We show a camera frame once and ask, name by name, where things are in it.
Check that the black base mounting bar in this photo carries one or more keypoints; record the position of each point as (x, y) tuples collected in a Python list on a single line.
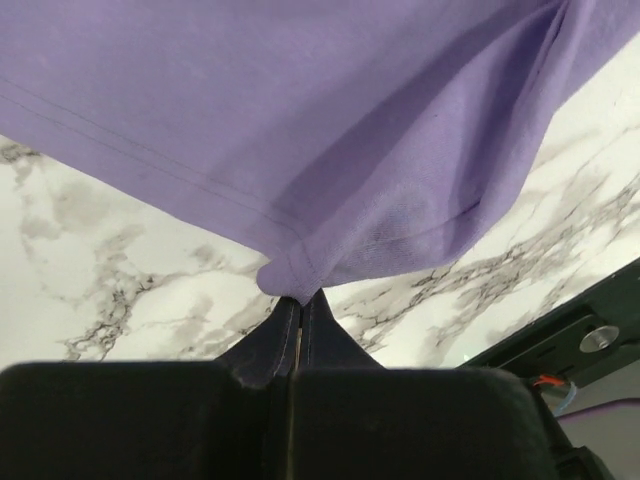
[(576, 344)]

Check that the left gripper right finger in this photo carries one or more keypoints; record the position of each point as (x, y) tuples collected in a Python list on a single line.
[(324, 344)]

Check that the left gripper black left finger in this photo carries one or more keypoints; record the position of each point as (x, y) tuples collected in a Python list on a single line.
[(268, 350)]

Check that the purple t shirt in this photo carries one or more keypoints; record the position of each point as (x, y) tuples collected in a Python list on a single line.
[(344, 140)]

